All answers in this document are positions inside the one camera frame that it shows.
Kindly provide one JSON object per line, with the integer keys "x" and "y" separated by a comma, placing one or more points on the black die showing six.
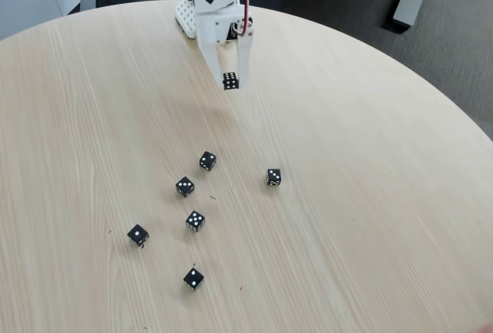
{"x": 230, "y": 80}

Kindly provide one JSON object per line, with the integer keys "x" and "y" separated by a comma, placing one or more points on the person's hand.
{"x": 488, "y": 329}

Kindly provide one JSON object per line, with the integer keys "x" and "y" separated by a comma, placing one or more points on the black die showing two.
{"x": 193, "y": 278}
{"x": 207, "y": 160}

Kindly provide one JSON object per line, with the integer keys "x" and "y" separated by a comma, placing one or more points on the black die showing three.
{"x": 185, "y": 186}
{"x": 273, "y": 177}

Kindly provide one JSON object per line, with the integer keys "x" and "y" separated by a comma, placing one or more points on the black die showing five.
{"x": 195, "y": 221}

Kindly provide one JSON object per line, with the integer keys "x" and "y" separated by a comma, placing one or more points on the black die showing one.
{"x": 138, "y": 235}

